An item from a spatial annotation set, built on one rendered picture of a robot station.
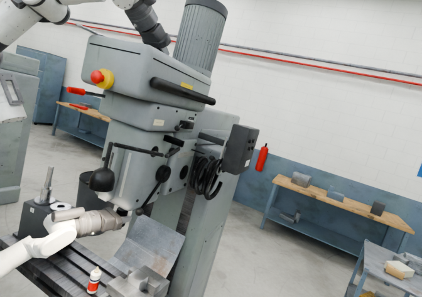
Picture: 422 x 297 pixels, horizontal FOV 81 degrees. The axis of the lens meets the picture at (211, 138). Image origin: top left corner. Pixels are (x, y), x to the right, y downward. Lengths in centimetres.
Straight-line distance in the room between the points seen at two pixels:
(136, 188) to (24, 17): 64
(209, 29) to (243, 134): 48
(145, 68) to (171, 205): 87
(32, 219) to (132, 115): 82
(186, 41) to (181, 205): 83
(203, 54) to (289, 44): 425
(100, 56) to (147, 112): 22
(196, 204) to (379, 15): 480
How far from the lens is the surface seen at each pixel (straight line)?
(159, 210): 147
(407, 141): 518
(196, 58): 113
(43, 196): 148
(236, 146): 103
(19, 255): 99
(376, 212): 455
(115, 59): 83
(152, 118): 84
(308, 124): 499
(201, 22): 116
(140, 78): 76
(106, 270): 139
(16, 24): 101
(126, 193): 96
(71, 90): 88
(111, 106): 95
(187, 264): 149
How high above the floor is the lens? 176
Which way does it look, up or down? 7 degrees down
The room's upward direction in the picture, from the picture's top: 16 degrees clockwise
